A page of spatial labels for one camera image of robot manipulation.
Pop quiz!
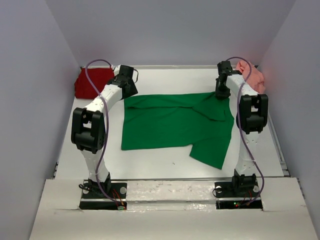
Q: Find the folded red t shirt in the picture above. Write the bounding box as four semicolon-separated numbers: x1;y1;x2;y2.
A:
74;68;115;100

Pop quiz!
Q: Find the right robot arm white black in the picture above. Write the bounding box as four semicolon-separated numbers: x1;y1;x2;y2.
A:
212;60;269;200

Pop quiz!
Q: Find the pink t shirt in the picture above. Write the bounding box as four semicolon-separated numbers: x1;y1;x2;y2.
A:
235;60;266;94

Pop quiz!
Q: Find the green t shirt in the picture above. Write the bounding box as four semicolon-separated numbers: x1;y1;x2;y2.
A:
121;92;234;170

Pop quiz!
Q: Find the aluminium rail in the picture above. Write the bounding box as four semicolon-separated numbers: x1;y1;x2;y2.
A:
111;175;291;182

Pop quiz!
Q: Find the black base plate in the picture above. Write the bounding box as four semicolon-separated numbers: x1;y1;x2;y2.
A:
78;180;128;211
212;181;263;210

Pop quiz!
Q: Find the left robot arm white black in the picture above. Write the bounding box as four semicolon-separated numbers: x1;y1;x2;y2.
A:
71;65;138;198

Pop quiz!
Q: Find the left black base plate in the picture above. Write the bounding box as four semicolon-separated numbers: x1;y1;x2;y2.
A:
78;180;128;211

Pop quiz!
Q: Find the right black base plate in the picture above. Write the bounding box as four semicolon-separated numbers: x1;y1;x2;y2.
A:
212;181;263;210

